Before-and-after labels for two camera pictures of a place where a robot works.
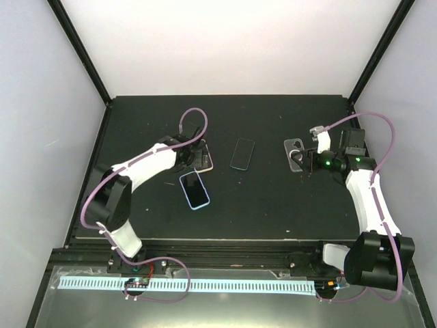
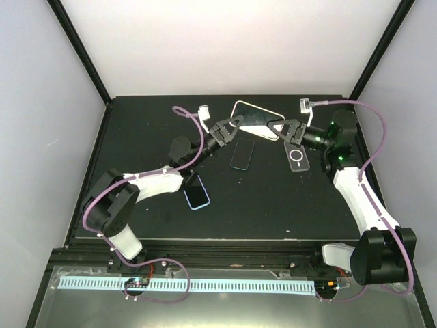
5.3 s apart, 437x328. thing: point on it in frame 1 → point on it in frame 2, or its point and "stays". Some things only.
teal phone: (241, 157) stays
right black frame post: (390, 31) stays
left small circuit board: (137, 283) stays
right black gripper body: (317, 165) → (300, 134)
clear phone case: (292, 146) stays
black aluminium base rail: (157, 256) stays
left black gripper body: (191, 162) → (221, 141)
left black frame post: (78, 46) stays
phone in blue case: (194, 190) stays
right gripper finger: (301, 158) → (293, 130)
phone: (203, 160) → (255, 119)
